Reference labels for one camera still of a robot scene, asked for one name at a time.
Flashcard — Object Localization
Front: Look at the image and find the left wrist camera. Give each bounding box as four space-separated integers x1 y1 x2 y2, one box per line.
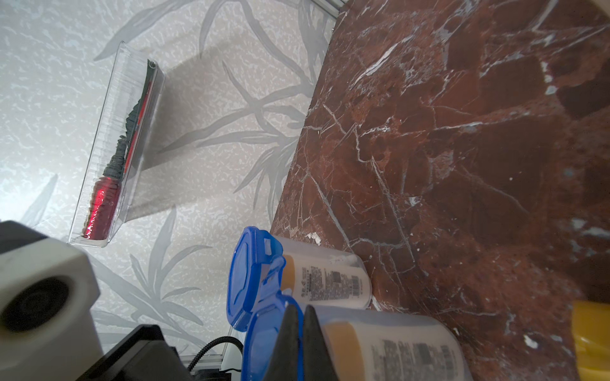
1 221 103 380

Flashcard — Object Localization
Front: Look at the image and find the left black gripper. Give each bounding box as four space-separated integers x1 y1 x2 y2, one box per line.
78 325 191 381

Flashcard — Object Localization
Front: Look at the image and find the clear plastic wall tray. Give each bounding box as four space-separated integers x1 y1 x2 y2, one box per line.
68 42 165 248

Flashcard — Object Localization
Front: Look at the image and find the blue-lidded clear kit cup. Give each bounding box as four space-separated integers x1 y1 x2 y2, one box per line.
227 226 373 332
241 293 473 380

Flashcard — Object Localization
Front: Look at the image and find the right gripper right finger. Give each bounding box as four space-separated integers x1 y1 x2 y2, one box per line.
303 306 338 381

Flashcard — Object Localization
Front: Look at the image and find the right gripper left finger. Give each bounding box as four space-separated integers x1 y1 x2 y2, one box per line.
264 305 301 381

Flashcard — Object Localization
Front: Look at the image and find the white yellow-capped lotion bottle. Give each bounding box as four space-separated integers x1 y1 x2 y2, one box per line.
571 301 610 381

